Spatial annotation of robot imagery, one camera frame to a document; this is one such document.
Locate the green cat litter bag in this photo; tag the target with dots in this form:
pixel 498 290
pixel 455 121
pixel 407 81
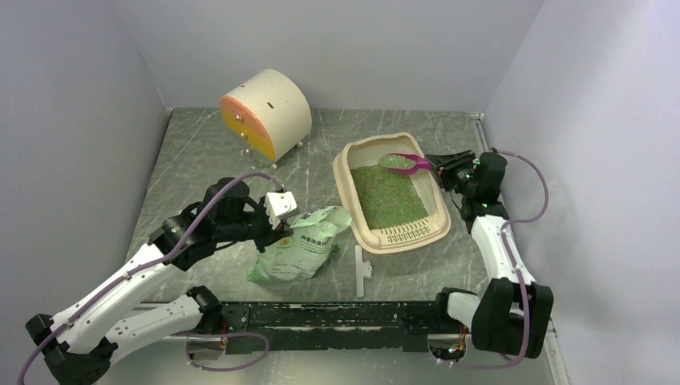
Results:
pixel 299 256

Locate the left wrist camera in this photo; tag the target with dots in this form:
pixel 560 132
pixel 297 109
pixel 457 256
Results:
pixel 279 207

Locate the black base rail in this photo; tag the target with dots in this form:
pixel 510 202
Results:
pixel 318 326

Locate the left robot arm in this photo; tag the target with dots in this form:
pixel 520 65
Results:
pixel 81 343

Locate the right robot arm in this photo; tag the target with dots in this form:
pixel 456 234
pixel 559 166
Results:
pixel 511 316

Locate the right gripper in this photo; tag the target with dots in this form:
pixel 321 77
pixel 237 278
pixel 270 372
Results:
pixel 450 163

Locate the round beige drawer cabinet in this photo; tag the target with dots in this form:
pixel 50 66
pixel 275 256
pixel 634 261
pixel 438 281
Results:
pixel 268 114

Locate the beige litter box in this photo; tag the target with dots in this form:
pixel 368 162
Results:
pixel 400 238

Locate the magenta litter scoop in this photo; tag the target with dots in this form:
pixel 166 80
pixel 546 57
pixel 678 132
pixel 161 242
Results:
pixel 407 164

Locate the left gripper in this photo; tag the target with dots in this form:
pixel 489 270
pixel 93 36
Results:
pixel 270 236

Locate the green litter pellets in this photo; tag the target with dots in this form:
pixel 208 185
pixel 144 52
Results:
pixel 387 198

